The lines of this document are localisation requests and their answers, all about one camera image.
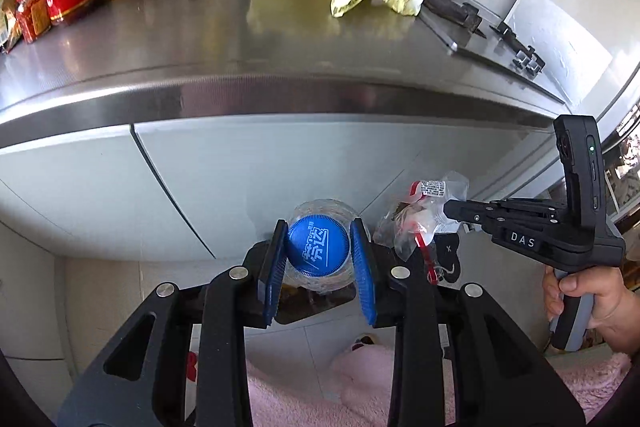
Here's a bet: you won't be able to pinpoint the foil splash guard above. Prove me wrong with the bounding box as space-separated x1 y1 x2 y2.
504 0 614 108

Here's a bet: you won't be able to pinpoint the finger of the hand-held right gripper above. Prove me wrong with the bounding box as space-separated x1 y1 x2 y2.
443 200 564 233
487 199 566 213

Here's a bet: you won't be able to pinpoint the small red sauce jar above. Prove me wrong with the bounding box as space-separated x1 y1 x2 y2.
14 0 52 44

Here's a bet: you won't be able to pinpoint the brown snack packet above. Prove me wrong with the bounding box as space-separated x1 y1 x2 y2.
0 0 24 54

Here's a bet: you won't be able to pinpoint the clear bottle with blue cap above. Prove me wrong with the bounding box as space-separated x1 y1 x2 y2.
282 199 372 296

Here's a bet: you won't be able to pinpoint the black cat floor mat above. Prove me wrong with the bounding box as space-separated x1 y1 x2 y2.
434 231 476 284

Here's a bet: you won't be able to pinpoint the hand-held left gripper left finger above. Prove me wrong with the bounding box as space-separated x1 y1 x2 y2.
57 219 289 427

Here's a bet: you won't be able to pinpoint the grey cabinet door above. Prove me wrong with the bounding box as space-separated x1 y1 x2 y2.
0 123 212 261
134 113 562 259

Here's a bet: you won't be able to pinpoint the person's right hand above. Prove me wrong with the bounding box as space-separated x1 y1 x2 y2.
542 264 629 329

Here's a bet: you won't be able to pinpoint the person's pink pants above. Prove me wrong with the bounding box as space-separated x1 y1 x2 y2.
244 341 632 427

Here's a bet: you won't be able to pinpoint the person's right forearm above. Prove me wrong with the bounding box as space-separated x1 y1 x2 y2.
592 304 637 356

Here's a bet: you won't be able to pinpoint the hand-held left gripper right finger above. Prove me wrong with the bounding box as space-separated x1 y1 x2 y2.
348 218 586 427

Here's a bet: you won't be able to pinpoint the clear wrapper with red label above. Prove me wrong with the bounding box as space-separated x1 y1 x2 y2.
372 170 471 284

